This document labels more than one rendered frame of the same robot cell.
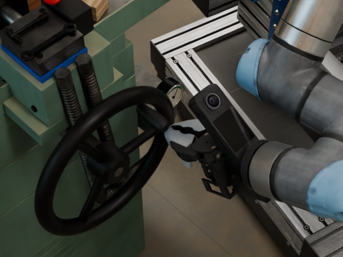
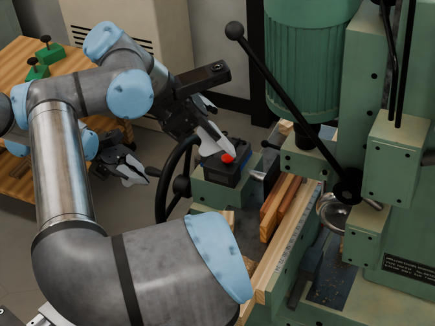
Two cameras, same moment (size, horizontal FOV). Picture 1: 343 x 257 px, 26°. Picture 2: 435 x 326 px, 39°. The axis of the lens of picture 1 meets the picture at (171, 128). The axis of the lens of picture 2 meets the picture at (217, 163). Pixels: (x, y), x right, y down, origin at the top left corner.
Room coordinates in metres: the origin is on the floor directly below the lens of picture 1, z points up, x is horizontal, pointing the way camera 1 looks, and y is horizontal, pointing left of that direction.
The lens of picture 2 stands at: (1.86, -0.13, 1.99)
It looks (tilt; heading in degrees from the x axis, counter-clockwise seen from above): 43 degrees down; 164
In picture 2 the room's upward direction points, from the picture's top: 5 degrees counter-clockwise
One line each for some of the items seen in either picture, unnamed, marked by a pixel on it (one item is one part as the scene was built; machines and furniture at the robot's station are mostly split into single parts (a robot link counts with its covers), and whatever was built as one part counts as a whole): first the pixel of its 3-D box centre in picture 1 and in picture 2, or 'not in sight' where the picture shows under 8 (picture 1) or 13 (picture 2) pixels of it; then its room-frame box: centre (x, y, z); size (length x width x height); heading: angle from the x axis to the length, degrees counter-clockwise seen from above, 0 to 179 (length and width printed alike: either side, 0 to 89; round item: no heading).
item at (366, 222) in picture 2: not in sight; (366, 232); (1.17, 0.36, 1.02); 0.09 x 0.07 x 0.12; 135
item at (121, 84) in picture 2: not in sight; (116, 86); (1.01, -0.05, 1.40); 0.11 x 0.11 x 0.08; 86
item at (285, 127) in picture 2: not in sight; (287, 127); (0.69, 0.40, 0.92); 0.03 x 0.03 x 0.03; 22
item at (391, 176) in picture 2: not in sight; (394, 160); (1.18, 0.39, 1.23); 0.09 x 0.08 x 0.15; 45
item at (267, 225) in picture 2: not in sight; (282, 198); (0.93, 0.28, 0.93); 0.24 x 0.02 x 0.06; 135
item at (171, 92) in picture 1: (167, 95); not in sight; (0.96, 0.01, 0.65); 0.06 x 0.04 x 0.08; 135
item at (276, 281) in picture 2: not in sight; (316, 199); (0.97, 0.35, 0.93); 0.60 x 0.02 x 0.06; 135
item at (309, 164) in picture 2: not in sight; (313, 160); (0.94, 0.35, 1.03); 0.14 x 0.07 x 0.09; 45
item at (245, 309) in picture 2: not in sight; (286, 226); (1.01, 0.26, 0.92); 0.54 x 0.02 x 0.04; 135
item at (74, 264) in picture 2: not in sight; (61, 187); (1.21, -0.17, 1.40); 0.49 x 0.11 x 0.12; 176
